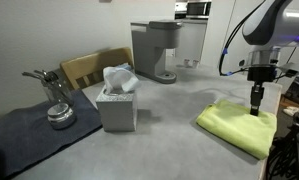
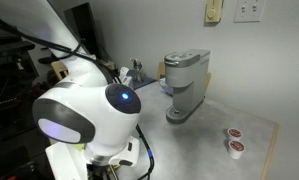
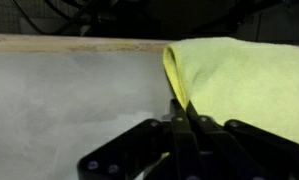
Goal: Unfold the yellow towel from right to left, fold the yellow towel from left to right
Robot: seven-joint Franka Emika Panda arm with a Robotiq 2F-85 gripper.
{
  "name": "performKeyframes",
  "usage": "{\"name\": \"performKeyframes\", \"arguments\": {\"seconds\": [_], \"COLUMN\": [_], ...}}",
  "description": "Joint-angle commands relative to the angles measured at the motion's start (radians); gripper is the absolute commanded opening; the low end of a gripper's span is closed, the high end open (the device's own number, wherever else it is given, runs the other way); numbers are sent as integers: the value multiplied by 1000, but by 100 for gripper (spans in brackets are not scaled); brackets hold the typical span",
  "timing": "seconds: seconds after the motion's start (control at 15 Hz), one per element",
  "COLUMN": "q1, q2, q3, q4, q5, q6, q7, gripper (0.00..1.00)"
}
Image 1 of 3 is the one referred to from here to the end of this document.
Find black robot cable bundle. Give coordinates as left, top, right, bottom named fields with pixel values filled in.
left=218, top=0, right=267, bottom=77

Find white kitchen cabinet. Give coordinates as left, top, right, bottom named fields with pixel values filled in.
left=173, top=18, right=210, bottom=64

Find black tangled floor cables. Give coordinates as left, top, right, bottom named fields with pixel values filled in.
left=266, top=131, right=299, bottom=180

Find light blue package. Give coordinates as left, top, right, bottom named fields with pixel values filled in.
left=117, top=62, right=133, bottom=73

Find metal utensils in jar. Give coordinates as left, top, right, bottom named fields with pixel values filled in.
left=21, top=69, right=61, bottom=88

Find clear glass jar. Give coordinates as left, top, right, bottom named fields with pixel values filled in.
left=40, top=74, right=75, bottom=108

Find wrist camera mount plate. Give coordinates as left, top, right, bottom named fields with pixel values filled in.
left=275, top=61, right=299, bottom=79

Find grey tissue box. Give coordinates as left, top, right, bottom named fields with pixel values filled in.
left=95, top=63, right=143, bottom=133

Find black microwave oven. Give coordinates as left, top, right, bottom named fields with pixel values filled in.
left=185, top=0, right=213, bottom=20

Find dark blue cloth mat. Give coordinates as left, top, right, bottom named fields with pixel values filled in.
left=0, top=88, right=103, bottom=179

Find yellow microfiber towel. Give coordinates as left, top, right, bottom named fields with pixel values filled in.
left=195, top=98, right=278, bottom=160

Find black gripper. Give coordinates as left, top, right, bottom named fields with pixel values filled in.
left=247, top=64, right=277, bottom=117

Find wooden chair back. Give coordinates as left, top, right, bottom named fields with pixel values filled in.
left=59, top=46, right=136, bottom=91

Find round silver metal container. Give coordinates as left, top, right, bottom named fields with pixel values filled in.
left=47, top=102, right=77, bottom=131

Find grey pod coffee maker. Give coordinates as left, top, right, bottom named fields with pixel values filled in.
left=130, top=19, right=184, bottom=84

